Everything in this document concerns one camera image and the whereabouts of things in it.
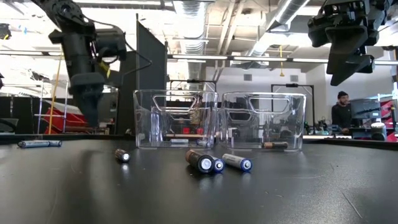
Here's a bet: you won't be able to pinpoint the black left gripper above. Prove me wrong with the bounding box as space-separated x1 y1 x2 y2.
49 29 106 127

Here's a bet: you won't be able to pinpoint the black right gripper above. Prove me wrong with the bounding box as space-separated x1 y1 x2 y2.
307 0 389 86

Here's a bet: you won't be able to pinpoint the clear plastic bin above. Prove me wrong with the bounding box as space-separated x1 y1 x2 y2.
132 89 220 149
217 91 307 152

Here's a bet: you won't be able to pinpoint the black battery with copper end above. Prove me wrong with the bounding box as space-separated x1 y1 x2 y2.
185 149 215 174
262 141 289 149
114 148 131 164

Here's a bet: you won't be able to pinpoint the silver metal shelf rack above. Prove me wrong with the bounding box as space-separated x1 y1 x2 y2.
33 79 82 135

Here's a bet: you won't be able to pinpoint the red storage bins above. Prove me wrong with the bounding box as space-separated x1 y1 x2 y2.
42 106 94 135

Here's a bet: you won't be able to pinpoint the yellow tag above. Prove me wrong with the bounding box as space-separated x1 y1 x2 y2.
98 60 112 79

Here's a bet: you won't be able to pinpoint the long ceiling light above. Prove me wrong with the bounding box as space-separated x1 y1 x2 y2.
172 55 229 60
233 56 289 62
292 57 329 63

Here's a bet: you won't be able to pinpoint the dark monitor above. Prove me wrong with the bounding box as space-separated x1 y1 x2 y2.
350 98 382 119

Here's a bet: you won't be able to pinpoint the person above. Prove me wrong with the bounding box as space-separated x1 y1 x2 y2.
330 90 354 134

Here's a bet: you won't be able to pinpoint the red equipment rack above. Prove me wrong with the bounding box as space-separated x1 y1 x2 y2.
381 98 398 127

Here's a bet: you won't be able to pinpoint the dark partition panel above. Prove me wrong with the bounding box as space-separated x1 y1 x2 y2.
116 12 169 135

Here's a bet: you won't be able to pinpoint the grey round canister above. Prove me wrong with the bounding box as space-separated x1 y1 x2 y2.
370 121 387 142

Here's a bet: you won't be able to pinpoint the black office chair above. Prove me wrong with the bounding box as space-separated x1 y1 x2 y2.
0 117 20 135

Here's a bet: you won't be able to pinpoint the wooden workbench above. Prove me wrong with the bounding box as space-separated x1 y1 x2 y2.
164 133 218 139

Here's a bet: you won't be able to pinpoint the thin yellow cord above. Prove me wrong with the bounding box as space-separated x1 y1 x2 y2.
47 55 63 135

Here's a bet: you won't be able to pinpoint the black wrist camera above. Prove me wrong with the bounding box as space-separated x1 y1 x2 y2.
95 26 128 62

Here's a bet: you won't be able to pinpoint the black metal frame stand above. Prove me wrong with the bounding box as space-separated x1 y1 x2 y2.
271 83 315 125

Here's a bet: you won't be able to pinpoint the yellow hanging strap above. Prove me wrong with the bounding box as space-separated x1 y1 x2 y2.
279 45 285 78

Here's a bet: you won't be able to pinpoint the silver ventilation duct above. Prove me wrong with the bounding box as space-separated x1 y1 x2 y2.
172 0 208 93
247 0 312 58

